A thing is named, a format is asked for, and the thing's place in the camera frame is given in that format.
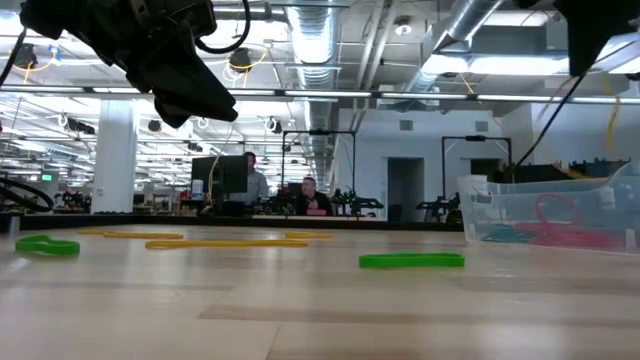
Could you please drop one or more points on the black metal rig frame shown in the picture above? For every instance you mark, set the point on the black metal rig frame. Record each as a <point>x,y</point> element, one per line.
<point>150,221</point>

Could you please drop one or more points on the white square pillar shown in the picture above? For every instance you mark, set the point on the white square pillar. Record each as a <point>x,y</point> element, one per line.
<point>115,160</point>

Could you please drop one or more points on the white bottle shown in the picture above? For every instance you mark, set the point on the white bottle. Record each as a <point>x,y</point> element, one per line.
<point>197,190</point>

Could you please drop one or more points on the green exit sign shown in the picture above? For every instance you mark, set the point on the green exit sign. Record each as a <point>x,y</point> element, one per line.
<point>47,177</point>

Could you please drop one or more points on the white plastic container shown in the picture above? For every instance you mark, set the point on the white plastic container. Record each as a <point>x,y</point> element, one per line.
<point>475,182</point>

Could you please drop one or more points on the clear plastic bin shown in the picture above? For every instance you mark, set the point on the clear plastic bin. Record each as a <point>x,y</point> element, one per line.
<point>500,210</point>

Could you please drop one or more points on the green rubber band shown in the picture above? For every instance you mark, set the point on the green rubber band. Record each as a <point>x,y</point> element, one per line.
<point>47,246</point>
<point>410,260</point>

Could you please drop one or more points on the black background robot arm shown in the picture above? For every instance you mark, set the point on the black background robot arm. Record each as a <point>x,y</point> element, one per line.
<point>440,205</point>
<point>357,202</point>

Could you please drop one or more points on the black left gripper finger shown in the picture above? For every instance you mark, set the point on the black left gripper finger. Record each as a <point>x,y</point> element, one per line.
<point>190,85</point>
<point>170,116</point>

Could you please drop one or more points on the black background rig frame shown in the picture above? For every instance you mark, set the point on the black background rig frame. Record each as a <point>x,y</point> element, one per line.
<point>320,132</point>
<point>475,137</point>

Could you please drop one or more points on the long yellow rubber band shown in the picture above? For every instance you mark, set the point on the long yellow rubber band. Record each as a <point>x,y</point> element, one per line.
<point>225,244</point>

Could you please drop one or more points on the silver ventilation duct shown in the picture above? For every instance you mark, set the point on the silver ventilation duct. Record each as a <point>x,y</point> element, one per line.
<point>315,40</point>
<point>470,20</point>

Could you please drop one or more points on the long teal rubber band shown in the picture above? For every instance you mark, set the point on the long teal rubber band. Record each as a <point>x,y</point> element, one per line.
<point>505,234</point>

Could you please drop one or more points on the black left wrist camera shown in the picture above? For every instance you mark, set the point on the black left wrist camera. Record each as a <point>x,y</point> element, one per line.
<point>185,15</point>

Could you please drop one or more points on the person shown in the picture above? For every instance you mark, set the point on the person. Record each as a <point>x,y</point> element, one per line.
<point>314,202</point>
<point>256,185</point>

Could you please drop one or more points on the pink box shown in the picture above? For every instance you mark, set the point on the pink box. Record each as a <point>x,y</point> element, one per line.
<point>316,212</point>

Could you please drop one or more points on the black computer monitor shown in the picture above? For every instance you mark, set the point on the black computer monitor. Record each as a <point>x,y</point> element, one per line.
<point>225,175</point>

